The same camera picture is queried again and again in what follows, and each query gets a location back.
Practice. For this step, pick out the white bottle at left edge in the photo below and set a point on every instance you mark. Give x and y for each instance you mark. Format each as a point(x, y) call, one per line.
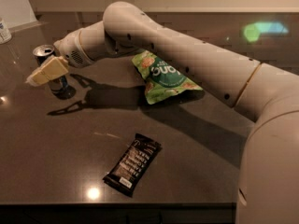
point(5, 34)

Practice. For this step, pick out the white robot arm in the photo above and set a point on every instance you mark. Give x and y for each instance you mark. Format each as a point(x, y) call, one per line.
point(268, 187)

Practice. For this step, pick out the blue silver redbull can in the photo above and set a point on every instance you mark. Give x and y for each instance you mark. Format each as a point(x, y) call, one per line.
point(59, 85)

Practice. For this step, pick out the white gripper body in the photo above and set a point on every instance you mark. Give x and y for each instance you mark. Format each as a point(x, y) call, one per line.
point(70, 49)

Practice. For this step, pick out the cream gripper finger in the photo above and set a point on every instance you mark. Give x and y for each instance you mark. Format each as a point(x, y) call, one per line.
point(37, 79)
point(54, 67)

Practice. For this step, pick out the green dang chips bag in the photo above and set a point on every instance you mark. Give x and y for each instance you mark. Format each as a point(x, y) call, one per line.
point(162, 80)

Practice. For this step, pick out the black snack bar wrapper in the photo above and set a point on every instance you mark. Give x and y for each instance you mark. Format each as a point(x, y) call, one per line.
point(135, 161)

